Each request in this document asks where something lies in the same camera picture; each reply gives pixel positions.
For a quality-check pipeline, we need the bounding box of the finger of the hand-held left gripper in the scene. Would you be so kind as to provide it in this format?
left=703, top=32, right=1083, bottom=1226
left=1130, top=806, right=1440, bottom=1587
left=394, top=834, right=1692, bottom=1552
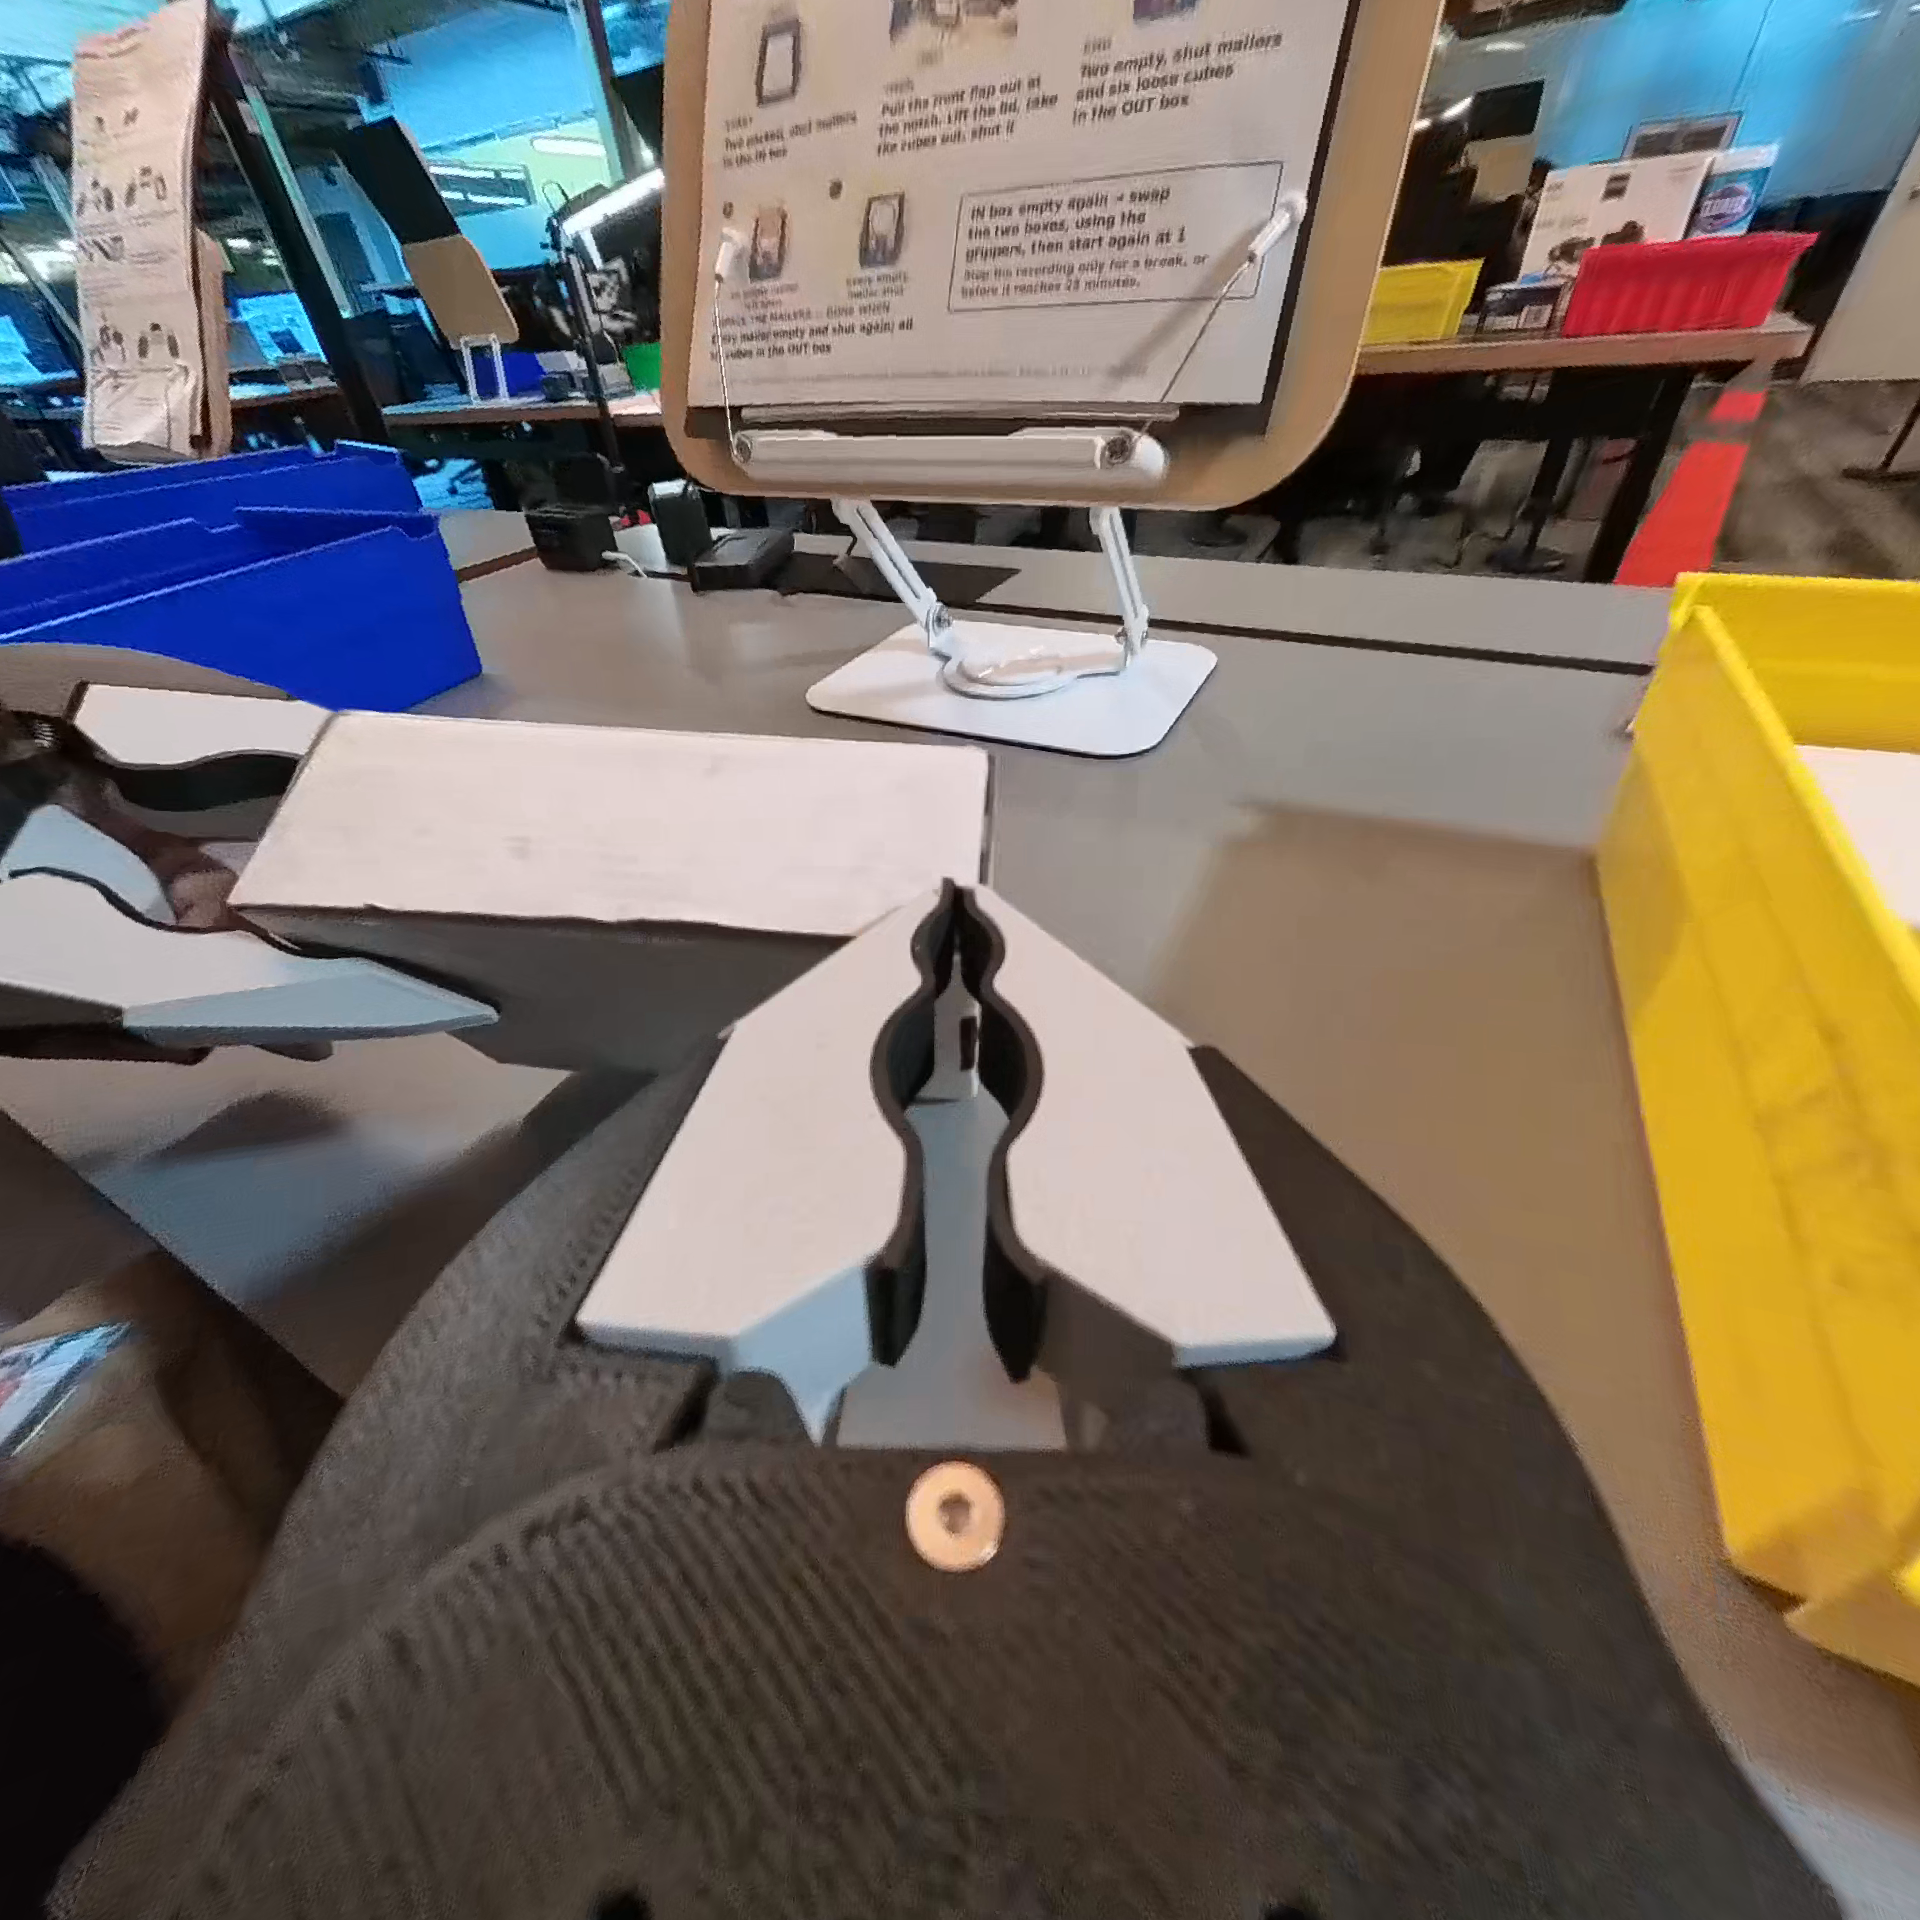
left=0, top=802, right=500, bottom=1051
left=67, top=680, right=339, bottom=811

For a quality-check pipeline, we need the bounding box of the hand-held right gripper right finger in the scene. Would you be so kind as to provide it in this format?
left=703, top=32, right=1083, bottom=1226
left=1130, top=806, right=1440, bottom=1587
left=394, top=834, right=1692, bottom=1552
left=959, top=884, right=1339, bottom=1413

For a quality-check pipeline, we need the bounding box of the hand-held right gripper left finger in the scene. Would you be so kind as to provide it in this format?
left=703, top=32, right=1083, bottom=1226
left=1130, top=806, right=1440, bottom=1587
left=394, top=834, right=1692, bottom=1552
left=573, top=883, right=964, bottom=1450

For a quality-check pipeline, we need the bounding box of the yellow storage bin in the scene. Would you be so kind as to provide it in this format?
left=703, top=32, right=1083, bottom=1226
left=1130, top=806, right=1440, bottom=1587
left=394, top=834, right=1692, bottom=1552
left=1597, top=568, right=1920, bottom=1711

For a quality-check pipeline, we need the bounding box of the grey desk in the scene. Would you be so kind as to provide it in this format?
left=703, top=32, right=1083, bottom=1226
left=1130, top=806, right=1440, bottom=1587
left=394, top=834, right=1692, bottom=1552
left=0, top=503, right=1920, bottom=1920

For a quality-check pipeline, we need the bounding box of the person's left hand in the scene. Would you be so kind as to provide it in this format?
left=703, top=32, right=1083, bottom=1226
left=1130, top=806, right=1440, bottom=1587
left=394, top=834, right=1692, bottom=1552
left=151, top=848, right=287, bottom=951

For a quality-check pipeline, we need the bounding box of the pink printed card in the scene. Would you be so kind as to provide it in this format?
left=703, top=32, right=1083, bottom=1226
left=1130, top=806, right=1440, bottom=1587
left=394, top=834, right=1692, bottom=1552
left=0, top=1318, right=136, bottom=1455

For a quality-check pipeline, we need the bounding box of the wooden work table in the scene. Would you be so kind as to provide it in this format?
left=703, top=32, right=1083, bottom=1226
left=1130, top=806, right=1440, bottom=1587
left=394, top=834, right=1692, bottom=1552
left=381, top=386, right=670, bottom=436

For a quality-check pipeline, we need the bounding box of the beige stand board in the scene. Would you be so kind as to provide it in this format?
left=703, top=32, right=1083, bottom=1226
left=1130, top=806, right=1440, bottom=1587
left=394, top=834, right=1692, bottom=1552
left=405, top=230, right=520, bottom=349

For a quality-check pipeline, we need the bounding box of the black sheet board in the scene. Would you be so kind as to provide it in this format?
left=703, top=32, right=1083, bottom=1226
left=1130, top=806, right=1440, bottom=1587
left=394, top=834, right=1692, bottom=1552
left=344, top=117, right=467, bottom=248

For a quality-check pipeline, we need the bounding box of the orange floor sign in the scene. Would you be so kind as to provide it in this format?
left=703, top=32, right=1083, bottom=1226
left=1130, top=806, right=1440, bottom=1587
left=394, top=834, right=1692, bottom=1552
left=1611, top=390, right=1771, bottom=589

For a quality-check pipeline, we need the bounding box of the yellow ribbed tub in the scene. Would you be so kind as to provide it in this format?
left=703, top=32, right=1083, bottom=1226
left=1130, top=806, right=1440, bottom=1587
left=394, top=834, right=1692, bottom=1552
left=1363, top=259, right=1487, bottom=348

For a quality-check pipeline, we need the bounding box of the long wooden table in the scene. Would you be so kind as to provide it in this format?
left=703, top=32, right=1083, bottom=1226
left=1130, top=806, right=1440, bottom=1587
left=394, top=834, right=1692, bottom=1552
left=1357, top=316, right=1818, bottom=579

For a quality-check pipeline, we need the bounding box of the red ribbed tub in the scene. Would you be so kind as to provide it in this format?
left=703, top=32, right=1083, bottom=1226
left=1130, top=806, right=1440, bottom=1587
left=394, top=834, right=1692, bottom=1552
left=1559, top=230, right=1819, bottom=339

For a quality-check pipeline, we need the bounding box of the white printed carton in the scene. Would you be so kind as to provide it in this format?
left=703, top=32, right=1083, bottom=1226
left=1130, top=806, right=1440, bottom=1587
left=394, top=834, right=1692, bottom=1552
left=1516, top=150, right=1718, bottom=288

